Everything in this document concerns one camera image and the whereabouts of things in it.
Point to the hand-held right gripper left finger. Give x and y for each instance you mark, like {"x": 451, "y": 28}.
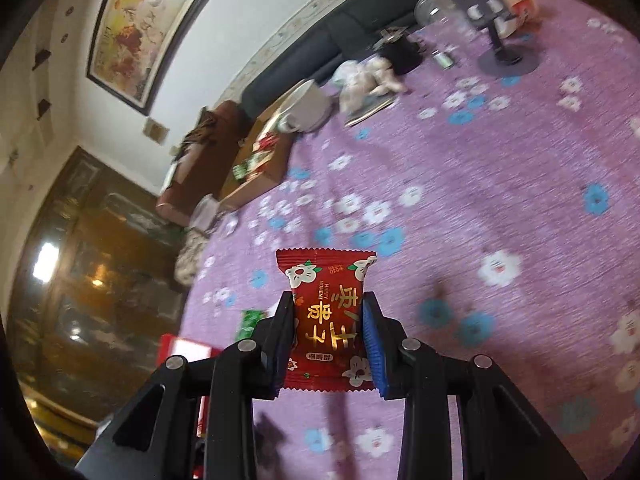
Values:
{"x": 281, "y": 335}

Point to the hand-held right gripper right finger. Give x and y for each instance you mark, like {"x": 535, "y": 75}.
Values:
{"x": 372, "y": 350}

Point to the red flower-print snack packet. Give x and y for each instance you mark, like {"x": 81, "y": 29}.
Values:
{"x": 325, "y": 310}

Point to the red box with white inside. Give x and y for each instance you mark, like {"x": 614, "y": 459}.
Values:
{"x": 167, "y": 347}

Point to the green snack packet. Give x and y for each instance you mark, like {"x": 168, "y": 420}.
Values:
{"x": 250, "y": 324}

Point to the patterned cushion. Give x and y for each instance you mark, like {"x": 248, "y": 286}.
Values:
{"x": 190, "y": 260}

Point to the clear plastic cup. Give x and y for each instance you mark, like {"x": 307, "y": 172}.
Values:
{"x": 205, "y": 215}

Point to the brown cardboard box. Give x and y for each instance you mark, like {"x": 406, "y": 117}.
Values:
{"x": 260, "y": 182}

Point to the brown armchair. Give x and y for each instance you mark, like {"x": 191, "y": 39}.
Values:
{"x": 200, "y": 175}

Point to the purple floral tablecloth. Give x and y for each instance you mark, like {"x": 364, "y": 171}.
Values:
{"x": 450, "y": 185}

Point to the pile of assorted snack packets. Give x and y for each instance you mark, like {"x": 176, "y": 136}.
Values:
{"x": 260, "y": 152}

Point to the dark wooden cabinet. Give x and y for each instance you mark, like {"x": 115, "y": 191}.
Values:
{"x": 100, "y": 260}

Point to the dark cloth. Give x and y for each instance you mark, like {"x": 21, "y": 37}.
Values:
{"x": 197, "y": 132}

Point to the white mug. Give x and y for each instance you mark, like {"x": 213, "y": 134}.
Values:
{"x": 307, "y": 107}

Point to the thin book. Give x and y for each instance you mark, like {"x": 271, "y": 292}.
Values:
{"x": 372, "y": 109}

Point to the white plush toy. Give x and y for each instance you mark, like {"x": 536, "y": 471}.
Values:
{"x": 365, "y": 80}

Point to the black sofa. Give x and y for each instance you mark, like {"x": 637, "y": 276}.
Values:
{"x": 320, "y": 45}

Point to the small black container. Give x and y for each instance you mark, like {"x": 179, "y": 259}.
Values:
{"x": 400, "y": 52}

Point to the small metal can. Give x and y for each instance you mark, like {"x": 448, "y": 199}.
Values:
{"x": 443, "y": 59}

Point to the black phone stand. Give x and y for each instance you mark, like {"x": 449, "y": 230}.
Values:
{"x": 507, "y": 57}

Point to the clear tipped-over cup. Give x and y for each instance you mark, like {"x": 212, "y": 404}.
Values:
{"x": 440, "y": 12}

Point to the small wall plaque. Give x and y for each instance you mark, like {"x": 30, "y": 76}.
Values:
{"x": 155, "y": 131}

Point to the framed wall painting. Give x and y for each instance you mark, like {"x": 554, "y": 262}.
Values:
{"x": 135, "y": 30}

